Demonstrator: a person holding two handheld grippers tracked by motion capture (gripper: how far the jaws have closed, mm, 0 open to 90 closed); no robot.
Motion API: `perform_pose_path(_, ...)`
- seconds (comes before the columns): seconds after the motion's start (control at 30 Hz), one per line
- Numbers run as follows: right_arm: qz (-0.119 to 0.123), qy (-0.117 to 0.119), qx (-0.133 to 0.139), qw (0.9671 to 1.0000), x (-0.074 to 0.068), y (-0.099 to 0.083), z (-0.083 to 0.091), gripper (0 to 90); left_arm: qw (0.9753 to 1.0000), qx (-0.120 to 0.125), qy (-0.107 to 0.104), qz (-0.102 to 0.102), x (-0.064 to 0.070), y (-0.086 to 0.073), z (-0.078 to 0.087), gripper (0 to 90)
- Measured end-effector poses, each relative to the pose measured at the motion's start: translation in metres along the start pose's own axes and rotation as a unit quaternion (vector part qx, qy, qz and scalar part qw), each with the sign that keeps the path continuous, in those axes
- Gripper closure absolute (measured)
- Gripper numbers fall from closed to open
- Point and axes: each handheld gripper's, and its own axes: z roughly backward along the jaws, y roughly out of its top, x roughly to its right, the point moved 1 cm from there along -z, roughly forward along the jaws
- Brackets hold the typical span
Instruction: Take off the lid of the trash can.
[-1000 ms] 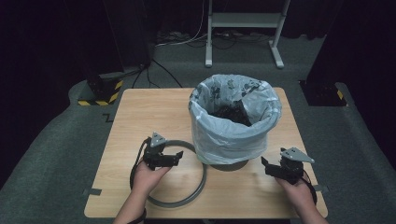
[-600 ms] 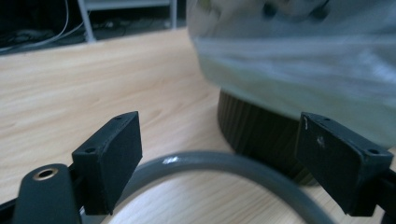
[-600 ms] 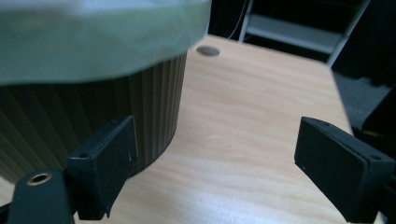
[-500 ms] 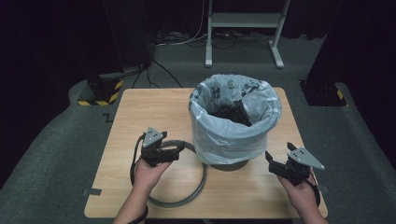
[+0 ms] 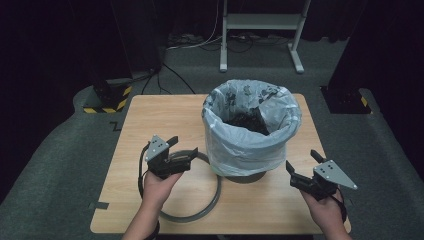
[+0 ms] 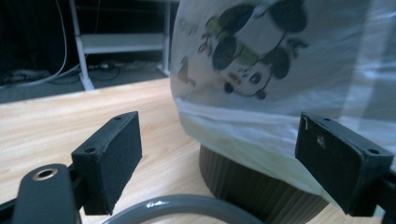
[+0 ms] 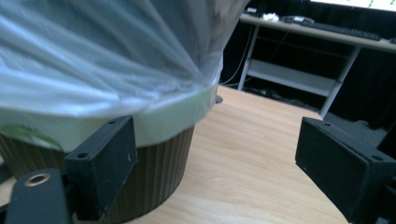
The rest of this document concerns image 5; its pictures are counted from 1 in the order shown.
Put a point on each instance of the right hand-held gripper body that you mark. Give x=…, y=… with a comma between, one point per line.
x=328, y=176

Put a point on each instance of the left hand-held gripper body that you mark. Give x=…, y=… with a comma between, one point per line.
x=161, y=165

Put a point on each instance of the dark ribbed bin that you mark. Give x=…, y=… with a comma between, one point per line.
x=246, y=179

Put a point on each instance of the grey bin with plastic liner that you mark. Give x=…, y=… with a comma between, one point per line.
x=246, y=153

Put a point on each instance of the person's left hand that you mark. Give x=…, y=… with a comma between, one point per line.
x=158, y=190

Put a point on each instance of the person's right hand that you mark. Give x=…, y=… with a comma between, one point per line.
x=326, y=211

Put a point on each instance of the yellow black striped stand base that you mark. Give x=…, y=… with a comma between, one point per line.
x=115, y=103
x=348, y=100

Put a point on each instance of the dark scraps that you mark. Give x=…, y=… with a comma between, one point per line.
x=248, y=121

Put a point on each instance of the grey tape strip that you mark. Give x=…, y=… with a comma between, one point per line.
x=99, y=205

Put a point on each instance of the white metal stand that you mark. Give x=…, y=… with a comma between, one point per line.
x=261, y=20

